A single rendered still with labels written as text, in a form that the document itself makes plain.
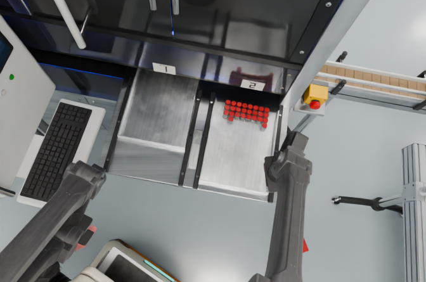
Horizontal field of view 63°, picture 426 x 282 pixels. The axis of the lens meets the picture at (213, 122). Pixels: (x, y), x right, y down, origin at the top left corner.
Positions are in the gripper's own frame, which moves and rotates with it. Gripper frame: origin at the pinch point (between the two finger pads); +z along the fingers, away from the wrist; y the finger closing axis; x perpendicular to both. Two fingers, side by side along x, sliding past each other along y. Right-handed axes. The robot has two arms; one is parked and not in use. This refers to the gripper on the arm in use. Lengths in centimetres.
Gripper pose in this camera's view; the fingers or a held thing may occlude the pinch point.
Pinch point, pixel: (272, 177)
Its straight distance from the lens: 110.4
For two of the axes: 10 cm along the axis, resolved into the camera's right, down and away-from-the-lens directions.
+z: 0.1, 3.0, 9.5
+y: -0.9, -9.5, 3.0
